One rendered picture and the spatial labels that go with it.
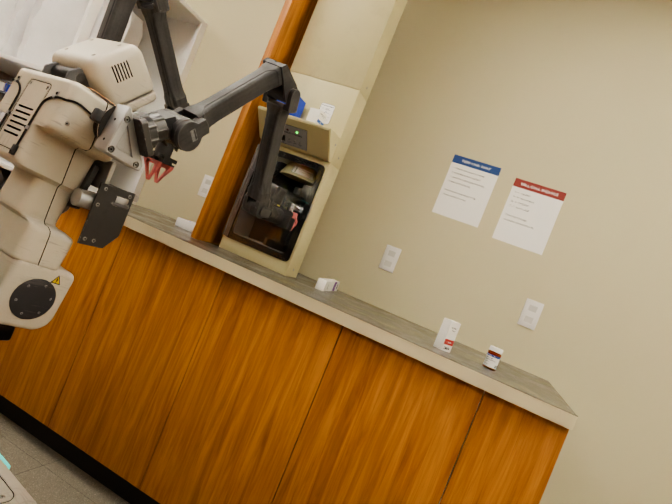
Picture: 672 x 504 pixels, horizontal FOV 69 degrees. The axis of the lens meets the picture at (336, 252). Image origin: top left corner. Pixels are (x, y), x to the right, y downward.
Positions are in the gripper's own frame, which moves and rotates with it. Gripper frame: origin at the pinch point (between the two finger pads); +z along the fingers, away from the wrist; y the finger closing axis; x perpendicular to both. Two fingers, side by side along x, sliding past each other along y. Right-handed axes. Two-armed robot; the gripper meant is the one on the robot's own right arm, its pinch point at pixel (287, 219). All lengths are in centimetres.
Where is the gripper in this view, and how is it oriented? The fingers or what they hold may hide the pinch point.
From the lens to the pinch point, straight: 186.9
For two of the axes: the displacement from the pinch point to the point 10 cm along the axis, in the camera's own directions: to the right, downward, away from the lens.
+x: -3.7, 9.3, 0.3
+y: -8.8, -3.6, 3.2
